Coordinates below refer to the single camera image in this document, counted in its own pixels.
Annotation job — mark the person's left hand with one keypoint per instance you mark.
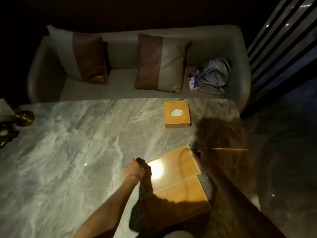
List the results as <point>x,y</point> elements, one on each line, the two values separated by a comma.
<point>132,171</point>

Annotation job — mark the person's right hand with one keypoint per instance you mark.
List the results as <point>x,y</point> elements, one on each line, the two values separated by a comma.
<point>203,161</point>

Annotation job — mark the person's right fingers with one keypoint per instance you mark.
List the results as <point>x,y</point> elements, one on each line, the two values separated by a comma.
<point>197,153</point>

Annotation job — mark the person's left fingers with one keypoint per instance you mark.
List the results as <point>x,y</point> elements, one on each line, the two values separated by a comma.
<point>140,165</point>

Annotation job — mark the large wooden box glossy lid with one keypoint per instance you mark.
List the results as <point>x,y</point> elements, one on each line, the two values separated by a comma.
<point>175,180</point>

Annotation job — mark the dark cleaning cloth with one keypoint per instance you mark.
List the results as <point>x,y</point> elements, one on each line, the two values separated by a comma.
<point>142,200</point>

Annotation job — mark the person's right forearm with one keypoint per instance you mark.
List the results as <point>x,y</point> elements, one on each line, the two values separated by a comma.
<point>242,208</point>

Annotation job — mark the small wooden tissue box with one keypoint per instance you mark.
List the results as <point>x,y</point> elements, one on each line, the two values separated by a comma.
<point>177,121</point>

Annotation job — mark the white tissue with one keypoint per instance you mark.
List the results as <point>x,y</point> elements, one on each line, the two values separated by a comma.
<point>176,113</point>

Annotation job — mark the white and purple packet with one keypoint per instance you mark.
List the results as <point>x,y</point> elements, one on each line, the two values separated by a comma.
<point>193,83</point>

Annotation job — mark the grey fabric bag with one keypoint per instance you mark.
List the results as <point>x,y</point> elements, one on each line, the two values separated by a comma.
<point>214,76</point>

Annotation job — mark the grey leather sofa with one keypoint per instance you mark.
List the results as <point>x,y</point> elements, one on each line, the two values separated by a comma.
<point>123,79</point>

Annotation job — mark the brown and grey cushion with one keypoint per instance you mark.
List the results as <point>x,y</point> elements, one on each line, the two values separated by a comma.
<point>161,64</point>

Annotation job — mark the brown and white cushion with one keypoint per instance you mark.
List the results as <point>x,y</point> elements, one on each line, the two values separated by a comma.
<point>84,58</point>

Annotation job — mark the brass lamp base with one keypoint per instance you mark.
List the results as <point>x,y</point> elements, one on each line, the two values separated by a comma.
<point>24,118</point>

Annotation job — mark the dark slatted screen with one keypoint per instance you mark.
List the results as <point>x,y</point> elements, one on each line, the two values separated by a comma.
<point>279,52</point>

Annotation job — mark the black metal object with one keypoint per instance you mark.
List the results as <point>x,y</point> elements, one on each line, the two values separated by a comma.
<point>7,133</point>

